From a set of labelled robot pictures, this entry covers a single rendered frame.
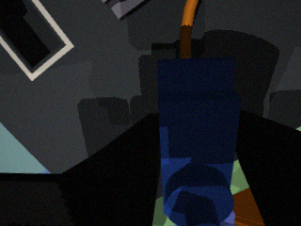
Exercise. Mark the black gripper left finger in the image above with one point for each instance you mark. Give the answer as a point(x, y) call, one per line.
point(114, 187)

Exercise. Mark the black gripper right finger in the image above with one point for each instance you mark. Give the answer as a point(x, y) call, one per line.
point(270, 157)

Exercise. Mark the blue micro servo with orange cable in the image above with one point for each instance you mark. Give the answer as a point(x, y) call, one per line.
point(198, 114)

